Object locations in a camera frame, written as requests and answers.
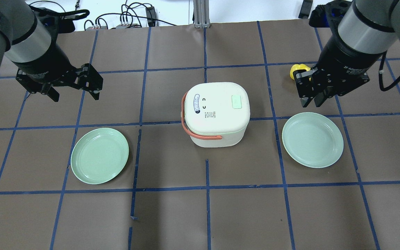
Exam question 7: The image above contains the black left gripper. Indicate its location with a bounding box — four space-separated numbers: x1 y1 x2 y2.
16 63 103 102

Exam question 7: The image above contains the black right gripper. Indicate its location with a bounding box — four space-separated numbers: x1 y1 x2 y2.
295 64 370 108

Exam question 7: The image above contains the white rice cooker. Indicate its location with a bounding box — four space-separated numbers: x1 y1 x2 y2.
181 82 250 148

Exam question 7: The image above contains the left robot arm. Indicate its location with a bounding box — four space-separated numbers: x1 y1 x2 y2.
0 0 103 102

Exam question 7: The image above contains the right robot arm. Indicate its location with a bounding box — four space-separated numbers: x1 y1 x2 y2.
291 0 400 107

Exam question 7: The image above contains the yellow lemon toy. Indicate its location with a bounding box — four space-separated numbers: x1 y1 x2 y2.
290 64 311 81

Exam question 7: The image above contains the green plate on right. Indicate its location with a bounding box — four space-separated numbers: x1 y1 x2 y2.
282 112 344 169

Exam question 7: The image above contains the green plate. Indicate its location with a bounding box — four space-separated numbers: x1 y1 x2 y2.
282 112 344 169
70 128 129 185

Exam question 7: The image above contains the green plate on left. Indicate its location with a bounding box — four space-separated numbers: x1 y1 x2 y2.
70 128 129 185

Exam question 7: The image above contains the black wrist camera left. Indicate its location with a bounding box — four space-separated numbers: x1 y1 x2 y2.
31 7 90 35

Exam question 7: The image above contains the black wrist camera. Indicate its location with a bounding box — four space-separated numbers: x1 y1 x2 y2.
31 7 90 35
309 0 351 27

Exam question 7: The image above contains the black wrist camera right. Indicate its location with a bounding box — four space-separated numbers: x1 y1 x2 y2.
309 0 351 27

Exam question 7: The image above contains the aluminium frame post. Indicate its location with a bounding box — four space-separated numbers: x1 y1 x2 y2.
193 0 211 28

